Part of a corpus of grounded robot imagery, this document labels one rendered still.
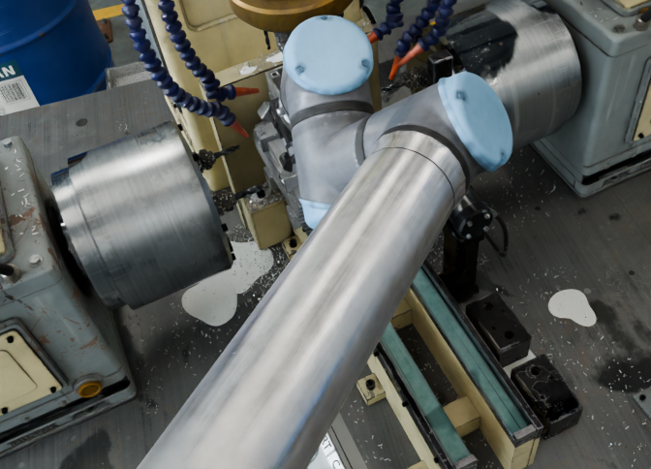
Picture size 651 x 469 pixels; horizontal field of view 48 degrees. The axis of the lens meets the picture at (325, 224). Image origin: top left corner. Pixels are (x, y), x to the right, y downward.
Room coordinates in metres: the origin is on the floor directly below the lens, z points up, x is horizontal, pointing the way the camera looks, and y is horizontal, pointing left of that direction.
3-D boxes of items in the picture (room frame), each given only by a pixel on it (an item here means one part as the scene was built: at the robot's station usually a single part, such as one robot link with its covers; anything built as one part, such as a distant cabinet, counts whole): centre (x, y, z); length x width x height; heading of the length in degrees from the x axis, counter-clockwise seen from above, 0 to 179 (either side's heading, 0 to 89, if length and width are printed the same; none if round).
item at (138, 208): (0.76, 0.32, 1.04); 0.37 x 0.25 x 0.25; 107
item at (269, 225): (0.90, 0.10, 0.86); 0.07 x 0.06 x 0.12; 107
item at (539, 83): (0.96, -0.34, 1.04); 0.41 x 0.25 x 0.25; 107
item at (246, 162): (1.01, 0.02, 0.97); 0.30 x 0.11 x 0.34; 107
